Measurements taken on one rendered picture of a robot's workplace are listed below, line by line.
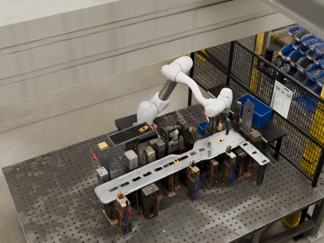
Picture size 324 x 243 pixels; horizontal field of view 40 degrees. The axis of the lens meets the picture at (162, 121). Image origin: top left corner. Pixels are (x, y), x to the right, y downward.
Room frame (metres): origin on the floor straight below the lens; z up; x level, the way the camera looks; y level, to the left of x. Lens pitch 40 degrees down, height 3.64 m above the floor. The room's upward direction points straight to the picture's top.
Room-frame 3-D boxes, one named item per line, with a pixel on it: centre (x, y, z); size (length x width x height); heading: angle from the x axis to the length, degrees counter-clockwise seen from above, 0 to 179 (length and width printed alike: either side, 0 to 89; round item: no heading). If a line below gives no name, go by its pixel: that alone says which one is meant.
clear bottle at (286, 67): (3.23, -1.06, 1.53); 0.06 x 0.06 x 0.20
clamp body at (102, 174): (2.46, 0.47, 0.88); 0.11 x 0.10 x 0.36; 32
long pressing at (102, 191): (2.62, -0.10, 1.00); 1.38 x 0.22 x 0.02; 122
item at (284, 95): (3.09, -1.03, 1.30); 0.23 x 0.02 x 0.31; 32
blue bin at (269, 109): (3.20, -0.83, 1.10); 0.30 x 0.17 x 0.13; 40
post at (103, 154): (2.66, 0.48, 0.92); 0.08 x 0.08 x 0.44; 32
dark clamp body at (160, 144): (2.78, 0.02, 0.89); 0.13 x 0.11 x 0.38; 32
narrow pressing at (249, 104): (3.01, -0.74, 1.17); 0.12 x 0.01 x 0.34; 32
